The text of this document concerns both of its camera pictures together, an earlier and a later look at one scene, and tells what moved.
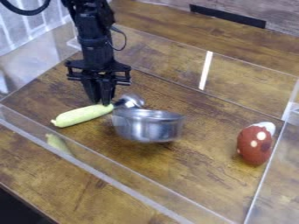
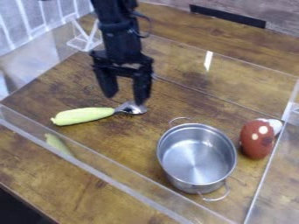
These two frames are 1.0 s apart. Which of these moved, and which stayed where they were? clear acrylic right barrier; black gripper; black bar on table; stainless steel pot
Moved: stainless steel pot; black gripper
Stayed: clear acrylic right barrier; black bar on table
